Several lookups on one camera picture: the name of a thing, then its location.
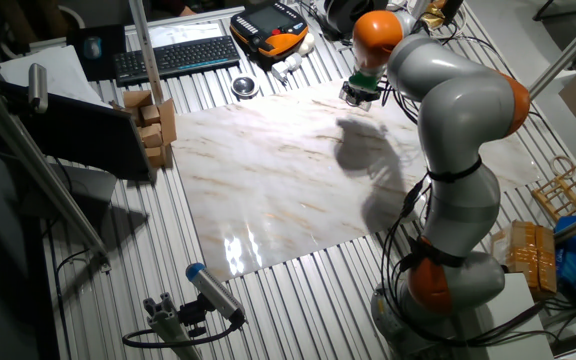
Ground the silver camera with blue tip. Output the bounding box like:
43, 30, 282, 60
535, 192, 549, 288
185, 262, 247, 325

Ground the tall aluminium post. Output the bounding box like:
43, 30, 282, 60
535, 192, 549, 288
127, 0, 165, 106

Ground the white paper stack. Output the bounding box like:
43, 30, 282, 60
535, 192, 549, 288
0, 44, 112, 109

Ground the cardboard box with wooden blocks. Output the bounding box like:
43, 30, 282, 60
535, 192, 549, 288
110, 89, 179, 170

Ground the aluminium extrusion camera stand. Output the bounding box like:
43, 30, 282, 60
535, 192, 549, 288
142, 292, 204, 360

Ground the green gripper mount adapter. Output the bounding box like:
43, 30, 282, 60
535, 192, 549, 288
348, 72, 380, 94

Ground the orange black teach pendant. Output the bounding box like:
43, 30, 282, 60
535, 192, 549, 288
229, 1, 310, 59

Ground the tan cardboard box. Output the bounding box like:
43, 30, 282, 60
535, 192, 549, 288
490, 219, 559, 301

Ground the white power adapter plug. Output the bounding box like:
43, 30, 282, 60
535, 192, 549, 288
271, 52, 303, 84

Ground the diagonal aluminium bar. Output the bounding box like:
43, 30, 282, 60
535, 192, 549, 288
527, 4, 576, 101

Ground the gold crumpled foil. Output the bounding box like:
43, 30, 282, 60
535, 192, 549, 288
420, 0, 452, 30

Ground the long aluminium frame bar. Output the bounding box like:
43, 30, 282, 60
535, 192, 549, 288
0, 69, 113, 274

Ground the black monitor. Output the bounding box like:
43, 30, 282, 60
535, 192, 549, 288
0, 78, 155, 182

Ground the black cable bundle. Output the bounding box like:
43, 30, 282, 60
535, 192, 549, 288
380, 82, 559, 350

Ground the black mouse pad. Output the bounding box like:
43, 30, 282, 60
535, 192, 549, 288
66, 23, 128, 82

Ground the marble pattern sheet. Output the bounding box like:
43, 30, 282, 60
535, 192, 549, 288
170, 79, 542, 282

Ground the black keyboard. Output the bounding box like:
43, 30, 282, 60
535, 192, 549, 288
113, 34, 242, 88

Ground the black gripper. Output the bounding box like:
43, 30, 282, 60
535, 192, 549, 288
338, 82, 382, 109

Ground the white box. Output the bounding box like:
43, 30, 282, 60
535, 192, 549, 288
460, 272, 557, 360

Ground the computer mouse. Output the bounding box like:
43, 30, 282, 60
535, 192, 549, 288
83, 35, 103, 60

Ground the white printed document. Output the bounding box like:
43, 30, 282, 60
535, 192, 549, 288
145, 22, 225, 50

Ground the white egg shaped object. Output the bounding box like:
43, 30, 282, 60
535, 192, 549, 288
297, 32, 316, 56

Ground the black camera cable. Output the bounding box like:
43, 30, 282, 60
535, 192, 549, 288
121, 319, 245, 350

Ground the small wooden rack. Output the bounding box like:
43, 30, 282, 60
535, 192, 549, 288
531, 154, 576, 222

